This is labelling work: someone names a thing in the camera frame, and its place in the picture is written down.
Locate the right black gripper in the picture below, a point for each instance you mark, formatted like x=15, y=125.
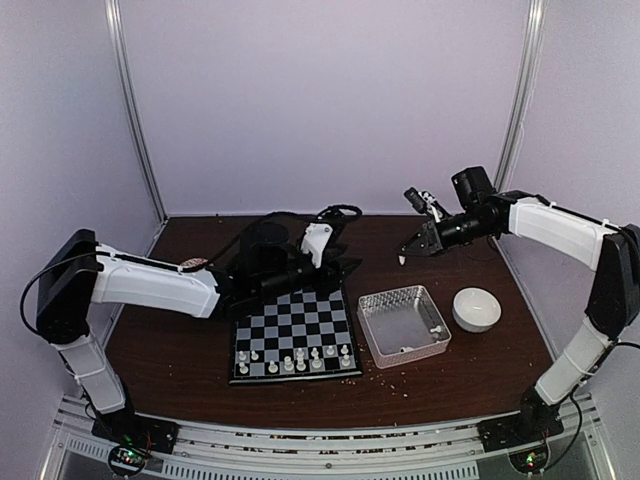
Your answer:
x=430, y=239

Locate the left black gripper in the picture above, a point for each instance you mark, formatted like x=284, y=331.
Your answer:
x=334, y=275

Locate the twelfth white chess piece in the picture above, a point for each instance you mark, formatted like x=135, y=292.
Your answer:
x=316, y=363

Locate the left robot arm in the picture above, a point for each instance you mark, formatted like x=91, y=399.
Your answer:
x=85, y=272

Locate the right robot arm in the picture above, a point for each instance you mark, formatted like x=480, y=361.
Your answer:
x=611, y=252

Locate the black white chessboard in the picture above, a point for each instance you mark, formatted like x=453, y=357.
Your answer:
x=288, y=322

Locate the pink plastic basket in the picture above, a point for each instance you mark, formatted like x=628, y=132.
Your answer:
x=390, y=316

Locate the white ceramic bowl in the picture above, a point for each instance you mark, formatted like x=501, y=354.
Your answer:
x=476, y=310

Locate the red patterned bowl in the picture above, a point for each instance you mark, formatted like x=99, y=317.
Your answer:
x=193, y=262

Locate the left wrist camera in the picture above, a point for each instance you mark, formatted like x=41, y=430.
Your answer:
x=314, y=241

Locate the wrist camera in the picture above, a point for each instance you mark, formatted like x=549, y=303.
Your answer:
x=424, y=203
x=314, y=241

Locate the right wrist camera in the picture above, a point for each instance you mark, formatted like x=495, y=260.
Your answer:
x=424, y=203

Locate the front aluminium rail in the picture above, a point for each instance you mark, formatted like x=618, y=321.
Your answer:
x=443, y=450

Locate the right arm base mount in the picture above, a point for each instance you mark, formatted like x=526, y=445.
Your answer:
x=520, y=435

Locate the right aluminium frame post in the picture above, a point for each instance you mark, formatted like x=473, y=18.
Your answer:
x=532, y=41

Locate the aluminium frame post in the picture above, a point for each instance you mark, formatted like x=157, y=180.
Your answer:
x=118, y=41
x=532, y=41

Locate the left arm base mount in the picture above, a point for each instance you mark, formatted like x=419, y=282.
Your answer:
x=135, y=438

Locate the left aluminium frame post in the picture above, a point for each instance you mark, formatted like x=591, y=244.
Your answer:
x=118, y=41

